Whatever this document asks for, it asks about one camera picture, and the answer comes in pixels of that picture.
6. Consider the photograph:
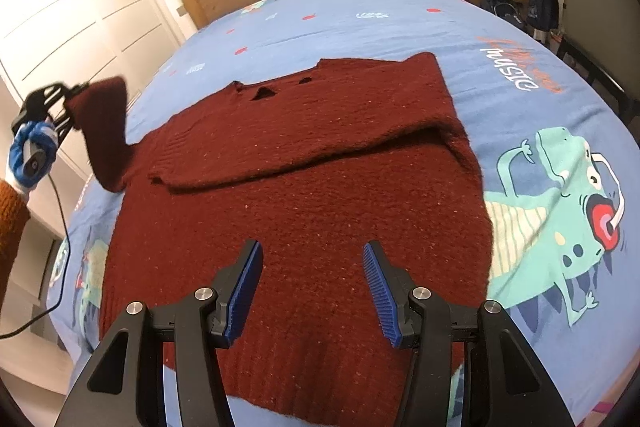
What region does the black cable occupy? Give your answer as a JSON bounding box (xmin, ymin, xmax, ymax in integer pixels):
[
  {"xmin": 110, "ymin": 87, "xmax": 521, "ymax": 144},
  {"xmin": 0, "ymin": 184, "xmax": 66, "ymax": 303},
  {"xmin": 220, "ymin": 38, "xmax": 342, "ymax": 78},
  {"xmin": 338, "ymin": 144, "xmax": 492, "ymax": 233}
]
[{"xmin": 0, "ymin": 171, "xmax": 72, "ymax": 341}]

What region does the grey chair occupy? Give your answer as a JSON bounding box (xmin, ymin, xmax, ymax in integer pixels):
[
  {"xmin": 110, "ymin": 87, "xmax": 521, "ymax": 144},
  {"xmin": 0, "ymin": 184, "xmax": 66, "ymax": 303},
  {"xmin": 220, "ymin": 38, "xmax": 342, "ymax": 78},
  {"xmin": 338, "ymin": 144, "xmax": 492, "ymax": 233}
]
[{"xmin": 558, "ymin": 0, "xmax": 639, "ymax": 124}]

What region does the blue dinosaur bed sheet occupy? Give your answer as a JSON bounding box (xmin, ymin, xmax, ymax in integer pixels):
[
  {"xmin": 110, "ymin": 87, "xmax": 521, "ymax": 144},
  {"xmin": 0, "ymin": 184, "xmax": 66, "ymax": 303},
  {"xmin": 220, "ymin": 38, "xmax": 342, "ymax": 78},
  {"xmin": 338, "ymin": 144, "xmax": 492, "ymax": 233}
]
[{"xmin": 52, "ymin": 0, "xmax": 639, "ymax": 426}]

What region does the white wardrobe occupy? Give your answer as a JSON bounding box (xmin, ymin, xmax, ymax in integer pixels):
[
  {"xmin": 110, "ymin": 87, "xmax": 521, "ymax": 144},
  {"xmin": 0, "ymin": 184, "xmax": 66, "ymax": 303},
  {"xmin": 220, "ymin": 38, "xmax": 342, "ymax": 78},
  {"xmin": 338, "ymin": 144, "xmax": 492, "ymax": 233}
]
[{"xmin": 0, "ymin": 0, "xmax": 184, "ymax": 178}]

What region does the blue gloved left hand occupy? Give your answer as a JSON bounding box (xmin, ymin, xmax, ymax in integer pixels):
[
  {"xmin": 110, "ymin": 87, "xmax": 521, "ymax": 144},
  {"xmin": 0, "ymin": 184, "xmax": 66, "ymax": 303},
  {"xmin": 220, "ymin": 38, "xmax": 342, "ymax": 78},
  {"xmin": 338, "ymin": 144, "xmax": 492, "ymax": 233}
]
[{"xmin": 6, "ymin": 121, "xmax": 58, "ymax": 200}]

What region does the orange sleeved left forearm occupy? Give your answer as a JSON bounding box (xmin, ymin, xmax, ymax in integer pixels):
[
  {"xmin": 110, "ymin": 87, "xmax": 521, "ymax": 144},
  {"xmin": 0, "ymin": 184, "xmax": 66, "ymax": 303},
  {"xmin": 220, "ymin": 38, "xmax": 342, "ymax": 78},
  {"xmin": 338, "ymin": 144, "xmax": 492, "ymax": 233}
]
[{"xmin": 0, "ymin": 180, "xmax": 30, "ymax": 303}]

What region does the dark red knit sweater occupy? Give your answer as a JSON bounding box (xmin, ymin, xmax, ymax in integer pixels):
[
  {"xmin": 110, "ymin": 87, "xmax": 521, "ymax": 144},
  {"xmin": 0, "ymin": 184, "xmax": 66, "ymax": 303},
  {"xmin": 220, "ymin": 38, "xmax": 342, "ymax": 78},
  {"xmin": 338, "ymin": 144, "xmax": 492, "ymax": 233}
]
[{"xmin": 66, "ymin": 52, "xmax": 492, "ymax": 426}]

